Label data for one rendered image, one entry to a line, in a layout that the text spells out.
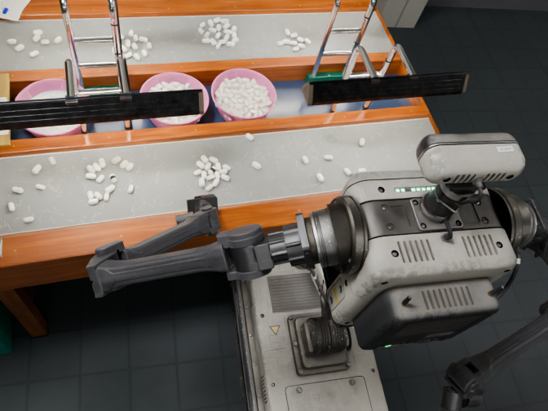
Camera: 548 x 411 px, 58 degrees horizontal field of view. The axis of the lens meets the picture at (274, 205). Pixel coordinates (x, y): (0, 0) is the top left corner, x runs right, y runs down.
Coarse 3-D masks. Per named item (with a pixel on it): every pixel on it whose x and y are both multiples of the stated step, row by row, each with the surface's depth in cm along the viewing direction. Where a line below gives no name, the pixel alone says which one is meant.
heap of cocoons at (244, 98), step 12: (228, 84) 205; (240, 84) 209; (252, 84) 209; (216, 96) 202; (228, 96) 203; (240, 96) 203; (252, 96) 204; (264, 96) 205; (228, 108) 200; (240, 108) 200; (252, 108) 203; (264, 108) 202
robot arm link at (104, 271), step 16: (256, 224) 108; (224, 240) 105; (240, 240) 102; (256, 240) 103; (96, 256) 120; (112, 256) 119; (160, 256) 110; (176, 256) 108; (192, 256) 107; (208, 256) 106; (224, 256) 105; (96, 272) 111; (112, 272) 111; (128, 272) 110; (144, 272) 109; (160, 272) 109; (176, 272) 108; (192, 272) 108; (240, 272) 105; (256, 272) 104; (96, 288) 112; (112, 288) 112
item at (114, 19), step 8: (64, 0) 161; (112, 0) 164; (64, 8) 161; (112, 8) 165; (64, 16) 163; (112, 16) 168; (64, 24) 166; (112, 24) 171; (72, 32) 169; (112, 32) 174; (120, 32) 175; (72, 40) 172; (80, 40) 173; (88, 40) 174; (96, 40) 175; (104, 40) 175; (112, 40) 176; (120, 40) 178; (72, 48) 175; (120, 48) 181; (72, 56) 178; (80, 64) 183; (88, 64) 183; (96, 64) 184; (104, 64) 185; (112, 64) 186; (80, 72) 185; (80, 80) 188; (88, 88) 195
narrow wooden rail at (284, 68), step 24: (0, 72) 185; (24, 72) 187; (48, 72) 189; (96, 72) 193; (144, 72) 198; (168, 72) 200; (192, 72) 203; (216, 72) 206; (264, 72) 213; (288, 72) 217
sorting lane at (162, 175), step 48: (144, 144) 183; (192, 144) 187; (240, 144) 191; (288, 144) 195; (336, 144) 200; (384, 144) 204; (0, 192) 164; (48, 192) 167; (144, 192) 173; (192, 192) 177; (240, 192) 180; (288, 192) 184
